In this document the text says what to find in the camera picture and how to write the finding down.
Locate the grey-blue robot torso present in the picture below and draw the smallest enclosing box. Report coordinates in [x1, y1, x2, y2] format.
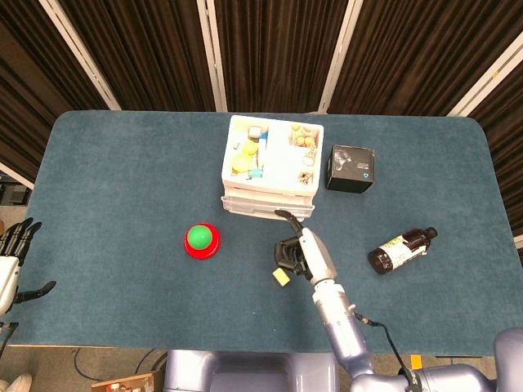
[163, 350, 342, 392]

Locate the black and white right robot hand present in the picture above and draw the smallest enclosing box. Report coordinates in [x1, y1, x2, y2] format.
[274, 209, 338, 286]

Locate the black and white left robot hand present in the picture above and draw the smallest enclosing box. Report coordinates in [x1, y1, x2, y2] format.
[0, 217, 57, 316]

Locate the dark brown pleated curtain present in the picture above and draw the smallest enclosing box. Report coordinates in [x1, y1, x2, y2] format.
[0, 0, 523, 246]

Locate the white plastic drawer organizer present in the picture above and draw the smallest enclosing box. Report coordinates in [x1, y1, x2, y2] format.
[219, 114, 325, 220]

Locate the white plastic drawer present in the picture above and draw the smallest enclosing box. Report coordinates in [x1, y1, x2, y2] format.
[221, 188, 316, 220]

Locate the dark equipment rack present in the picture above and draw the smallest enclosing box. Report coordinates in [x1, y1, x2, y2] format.
[0, 172, 32, 206]

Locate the black floor cable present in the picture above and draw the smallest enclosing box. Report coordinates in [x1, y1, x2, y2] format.
[133, 349, 169, 375]

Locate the brown cardboard box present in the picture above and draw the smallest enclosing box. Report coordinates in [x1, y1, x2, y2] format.
[90, 372, 155, 392]

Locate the green ball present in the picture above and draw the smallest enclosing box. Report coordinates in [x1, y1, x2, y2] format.
[187, 225, 212, 250]

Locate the white frame post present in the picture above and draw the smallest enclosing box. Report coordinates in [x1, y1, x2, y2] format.
[0, 162, 36, 189]
[39, 0, 122, 111]
[318, 0, 364, 112]
[446, 30, 523, 118]
[195, 0, 229, 113]

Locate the brown bottle with label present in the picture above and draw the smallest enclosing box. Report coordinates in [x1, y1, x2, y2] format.
[368, 226, 439, 275]

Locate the blue felt table mat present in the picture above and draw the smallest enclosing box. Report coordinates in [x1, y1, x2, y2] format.
[7, 109, 518, 355]

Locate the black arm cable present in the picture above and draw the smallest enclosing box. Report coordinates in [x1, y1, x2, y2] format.
[352, 311, 414, 381]

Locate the black cardboard box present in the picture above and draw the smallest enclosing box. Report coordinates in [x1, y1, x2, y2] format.
[325, 144, 376, 194]

